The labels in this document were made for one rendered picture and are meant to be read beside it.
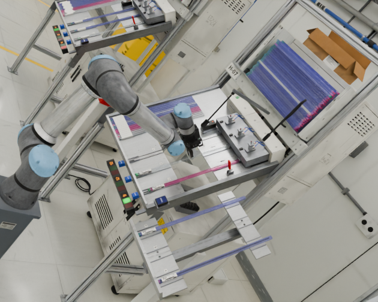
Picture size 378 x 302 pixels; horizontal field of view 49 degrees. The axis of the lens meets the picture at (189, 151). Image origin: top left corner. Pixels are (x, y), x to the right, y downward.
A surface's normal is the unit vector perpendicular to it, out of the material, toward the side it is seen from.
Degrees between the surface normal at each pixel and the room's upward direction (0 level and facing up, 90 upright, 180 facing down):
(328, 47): 80
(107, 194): 90
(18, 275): 0
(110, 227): 90
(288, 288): 90
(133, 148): 44
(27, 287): 0
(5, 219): 90
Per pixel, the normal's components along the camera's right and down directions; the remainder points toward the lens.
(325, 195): -0.65, -0.26
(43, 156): 0.69, -0.60
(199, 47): 0.40, 0.67
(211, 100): 0.00, -0.68
